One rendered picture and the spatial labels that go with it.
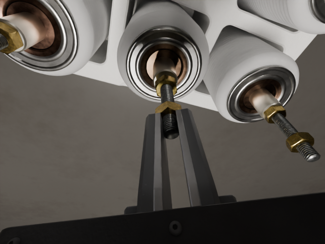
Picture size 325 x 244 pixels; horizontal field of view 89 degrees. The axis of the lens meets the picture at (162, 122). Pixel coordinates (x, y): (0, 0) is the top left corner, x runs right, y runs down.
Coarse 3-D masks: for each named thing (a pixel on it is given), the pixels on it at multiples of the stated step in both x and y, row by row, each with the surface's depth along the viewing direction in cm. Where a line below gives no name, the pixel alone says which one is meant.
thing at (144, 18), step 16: (144, 0) 25; (160, 0) 20; (144, 16) 14; (160, 16) 14; (176, 16) 14; (128, 32) 15; (192, 32) 15; (128, 48) 15; (208, 48) 16; (128, 80) 18; (144, 96) 19
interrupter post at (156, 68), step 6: (156, 60) 16; (162, 60) 15; (168, 60) 16; (156, 66) 15; (162, 66) 14; (168, 66) 14; (174, 66) 15; (156, 72) 14; (162, 72) 14; (168, 72) 14; (174, 72) 14; (156, 78) 14
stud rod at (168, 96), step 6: (168, 84) 13; (162, 90) 13; (168, 90) 12; (162, 96) 12; (168, 96) 12; (162, 102) 12; (174, 102) 12; (168, 114) 10; (162, 120) 10; (168, 120) 10; (174, 120) 10; (168, 126) 10; (174, 126) 10; (168, 132) 10; (174, 132) 10; (168, 138) 10; (174, 138) 10
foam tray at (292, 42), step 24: (120, 0) 19; (192, 0) 19; (216, 0) 19; (120, 24) 20; (216, 24) 21; (240, 24) 21; (264, 24) 21; (288, 48) 23; (96, 72) 24; (192, 96) 28
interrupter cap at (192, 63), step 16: (144, 32) 14; (160, 32) 14; (176, 32) 14; (144, 48) 15; (160, 48) 15; (176, 48) 15; (192, 48) 15; (128, 64) 16; (144, 64) 16; (176, 64) 17; (192, 64) 16; (144, 80) 17; (192, 80) 18; (176, 96) 19
